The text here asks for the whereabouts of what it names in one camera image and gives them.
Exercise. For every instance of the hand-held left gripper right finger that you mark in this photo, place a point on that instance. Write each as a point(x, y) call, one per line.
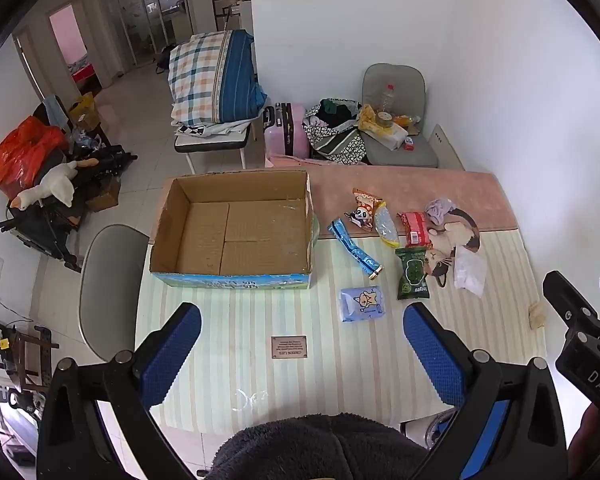
point(432, 360)

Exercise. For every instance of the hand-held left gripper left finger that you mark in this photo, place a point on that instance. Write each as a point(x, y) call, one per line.
point(172, 355)

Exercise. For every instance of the green snack packet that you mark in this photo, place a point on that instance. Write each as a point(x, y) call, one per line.
point(412, 275)

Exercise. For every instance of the blue tissue pack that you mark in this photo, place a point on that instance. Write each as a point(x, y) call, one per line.
point(362, 304)

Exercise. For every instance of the white plastic bag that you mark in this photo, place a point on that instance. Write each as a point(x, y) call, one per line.
point(470, 272)

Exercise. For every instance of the red snack packet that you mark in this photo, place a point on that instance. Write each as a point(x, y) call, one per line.
point(415, 227)

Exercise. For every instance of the long blue pouch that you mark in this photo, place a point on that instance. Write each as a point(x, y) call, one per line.
point(352, 250)

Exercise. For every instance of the clear bubble wrap bag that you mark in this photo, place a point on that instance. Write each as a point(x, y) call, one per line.
point(386, 225)

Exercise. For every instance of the purple cloth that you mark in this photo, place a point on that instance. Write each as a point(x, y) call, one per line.
point(440, 210)

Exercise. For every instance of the orange panda snack packet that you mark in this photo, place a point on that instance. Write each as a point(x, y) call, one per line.
point(362, 210)

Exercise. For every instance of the person's right forearm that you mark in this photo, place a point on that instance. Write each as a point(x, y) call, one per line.
point(587, 440)

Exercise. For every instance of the empty grey chair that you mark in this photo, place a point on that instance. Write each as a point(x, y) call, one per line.
point(110, 290)

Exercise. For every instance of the brown mat label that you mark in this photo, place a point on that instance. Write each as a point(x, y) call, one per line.
point(289, 347)

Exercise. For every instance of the dark fleece clothing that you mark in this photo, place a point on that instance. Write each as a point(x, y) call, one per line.
point(320, 447)

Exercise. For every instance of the wooden chair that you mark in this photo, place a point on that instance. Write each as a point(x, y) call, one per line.
point(22, 355)

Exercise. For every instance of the brown cardboard box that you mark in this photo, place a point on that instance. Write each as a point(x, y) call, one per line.
point(104, 195)

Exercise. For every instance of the black folding stroller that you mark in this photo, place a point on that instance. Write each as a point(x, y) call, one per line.
point(55, 220)

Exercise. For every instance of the white board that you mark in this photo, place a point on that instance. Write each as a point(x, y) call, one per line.
point(446, 146)

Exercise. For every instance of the white goose plush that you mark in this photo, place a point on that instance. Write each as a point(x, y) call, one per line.
point(52, 185)

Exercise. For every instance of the grey cushioned chair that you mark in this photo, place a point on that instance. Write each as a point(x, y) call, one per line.
point(405, 152)

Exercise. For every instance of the white metal bench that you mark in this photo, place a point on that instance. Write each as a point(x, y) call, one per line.
point(215, 144)

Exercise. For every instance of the small red box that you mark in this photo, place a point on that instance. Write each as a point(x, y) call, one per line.
point(409, 144)

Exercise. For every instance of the pink cloth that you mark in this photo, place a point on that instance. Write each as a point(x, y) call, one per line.
point(290, 162)

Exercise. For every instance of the white folded bedding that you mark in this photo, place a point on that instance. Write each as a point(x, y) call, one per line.
point(210, 128)

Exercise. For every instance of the patterned tote bag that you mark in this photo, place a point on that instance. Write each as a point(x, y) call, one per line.
point(337, 137)

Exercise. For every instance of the yellow plastic bag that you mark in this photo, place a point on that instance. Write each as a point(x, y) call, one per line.
point(372, 122)

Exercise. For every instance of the pink suitcase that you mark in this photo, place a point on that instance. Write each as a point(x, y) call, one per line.
point(285, 132)

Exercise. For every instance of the orange plastic bag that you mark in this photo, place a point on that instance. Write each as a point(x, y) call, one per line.
point(25, 152)

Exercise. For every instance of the clear plastic bottle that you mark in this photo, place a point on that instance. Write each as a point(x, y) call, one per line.
point(388, 99)

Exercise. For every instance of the light blue cloth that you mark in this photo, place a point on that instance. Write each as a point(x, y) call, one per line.
point(55, 110)

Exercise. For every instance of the plaid quilt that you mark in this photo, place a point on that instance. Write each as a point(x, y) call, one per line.
point(195, 80)

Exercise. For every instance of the blue striped quilt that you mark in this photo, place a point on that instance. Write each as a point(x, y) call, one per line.
point(237, 80)

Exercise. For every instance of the black bag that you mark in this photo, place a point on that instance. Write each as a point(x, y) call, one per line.
point(164, 58)

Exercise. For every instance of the glass sliding door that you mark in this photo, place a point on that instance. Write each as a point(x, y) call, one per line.
point(140, 15)

